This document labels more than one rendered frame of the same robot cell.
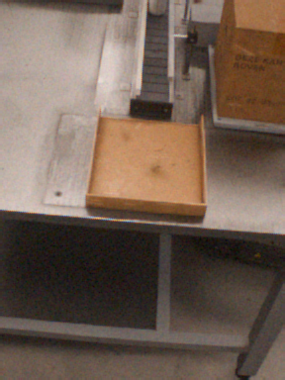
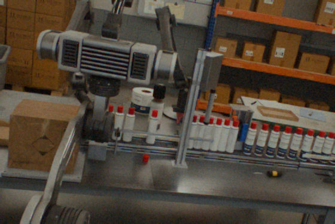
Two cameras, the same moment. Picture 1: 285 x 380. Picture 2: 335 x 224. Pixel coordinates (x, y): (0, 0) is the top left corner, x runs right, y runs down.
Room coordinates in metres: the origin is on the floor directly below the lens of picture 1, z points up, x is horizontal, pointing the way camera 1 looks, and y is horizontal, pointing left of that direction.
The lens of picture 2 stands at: (1.64, -2.13, 1.79)
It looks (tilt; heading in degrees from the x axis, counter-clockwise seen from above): 18 degrees down; 82
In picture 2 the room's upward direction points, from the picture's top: 10 degrees clockwise
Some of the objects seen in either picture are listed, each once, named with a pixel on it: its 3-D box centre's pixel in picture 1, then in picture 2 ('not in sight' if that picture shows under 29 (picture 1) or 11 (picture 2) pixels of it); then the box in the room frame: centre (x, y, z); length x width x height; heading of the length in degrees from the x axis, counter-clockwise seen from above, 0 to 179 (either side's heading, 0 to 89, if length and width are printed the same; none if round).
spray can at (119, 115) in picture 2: not in sight; (118, 123); (1.64, 0.03, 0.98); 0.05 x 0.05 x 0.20
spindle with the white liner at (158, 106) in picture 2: not in sight; (157, 105); (1.88, 0.32, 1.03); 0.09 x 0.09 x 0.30
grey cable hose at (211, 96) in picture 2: not in sight; (209, 106); (2.13, -0.05, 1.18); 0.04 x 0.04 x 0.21
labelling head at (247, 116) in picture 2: not in sight; (237, 127); (2.38, 0.16, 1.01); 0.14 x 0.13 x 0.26; 3
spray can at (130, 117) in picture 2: not in sight; (129, 124); (1.70, 0.03, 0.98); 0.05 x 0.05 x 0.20
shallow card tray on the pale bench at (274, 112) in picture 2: not in sight; (277, 113); (3.11, 1.30, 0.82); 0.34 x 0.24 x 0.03; 178
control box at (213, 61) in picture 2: not in sight; (206, 70); (2.08, -0.03, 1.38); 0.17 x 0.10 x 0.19; 58
